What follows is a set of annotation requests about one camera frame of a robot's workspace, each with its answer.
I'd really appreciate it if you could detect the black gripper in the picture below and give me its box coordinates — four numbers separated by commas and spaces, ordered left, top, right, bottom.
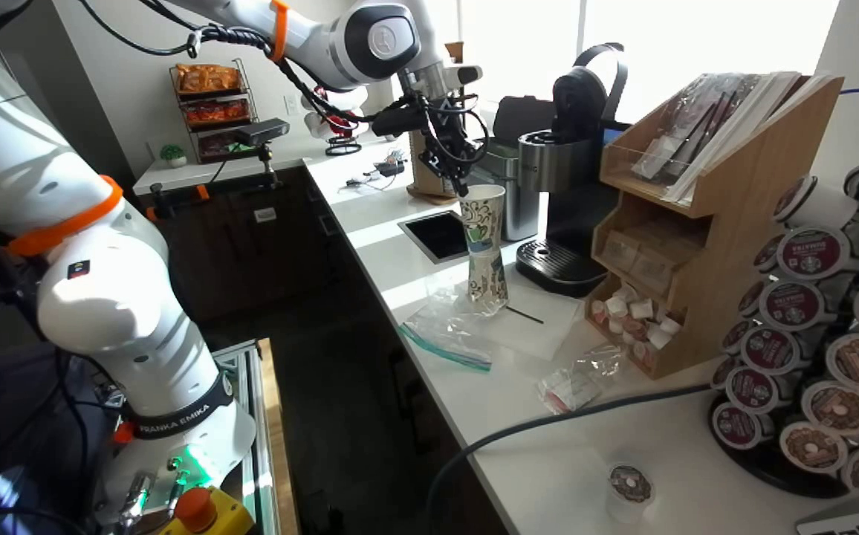
408, 61, 490, 195

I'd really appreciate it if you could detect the right-side-up patterned paper cup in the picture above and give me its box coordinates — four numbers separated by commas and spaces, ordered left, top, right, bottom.
460, 184, 506, 254

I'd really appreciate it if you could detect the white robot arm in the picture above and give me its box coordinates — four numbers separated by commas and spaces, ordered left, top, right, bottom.
0, 0, 481, 526

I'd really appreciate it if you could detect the wooden cup holder box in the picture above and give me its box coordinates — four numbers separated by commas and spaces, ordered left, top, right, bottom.
408, 40, 458, 204

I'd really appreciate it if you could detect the upside-down patterned paper cup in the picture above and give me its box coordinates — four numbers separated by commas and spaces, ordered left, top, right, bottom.
466, 250, 507, 317

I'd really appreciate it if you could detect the steel-framed counter trash opening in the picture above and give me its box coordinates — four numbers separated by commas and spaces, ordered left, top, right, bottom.
402, 210, 466, 263

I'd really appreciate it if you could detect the black silver coffee machine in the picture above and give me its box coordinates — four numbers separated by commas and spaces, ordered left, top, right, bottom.
516, 40, 626, 297

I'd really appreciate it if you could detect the black stir stick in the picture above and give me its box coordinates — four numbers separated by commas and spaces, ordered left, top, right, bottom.
501, 303, 545, 324

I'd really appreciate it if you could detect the clear zip plastic bag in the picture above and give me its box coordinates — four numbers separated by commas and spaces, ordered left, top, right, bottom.
399, 285, 501, 372

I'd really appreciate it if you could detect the wooden condiment organizer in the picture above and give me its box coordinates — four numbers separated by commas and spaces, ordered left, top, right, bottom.
592, 74, 845, 376

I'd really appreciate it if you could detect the small clear packet bag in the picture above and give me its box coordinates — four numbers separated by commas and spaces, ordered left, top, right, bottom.
539, 343, 623, 413

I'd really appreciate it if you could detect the snack shelf rack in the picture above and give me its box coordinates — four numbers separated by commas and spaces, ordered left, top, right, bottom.
169, 61, 253, 162

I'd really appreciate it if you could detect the coffee pod carousel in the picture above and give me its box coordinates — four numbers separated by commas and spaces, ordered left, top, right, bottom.
707, 165, 859, 498

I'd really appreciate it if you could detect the red emergency stop button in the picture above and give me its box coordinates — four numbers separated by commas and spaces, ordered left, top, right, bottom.
157, 487, 255, 535

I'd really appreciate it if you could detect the grey cable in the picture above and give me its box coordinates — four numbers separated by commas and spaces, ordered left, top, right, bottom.
423, 380, 720, 535

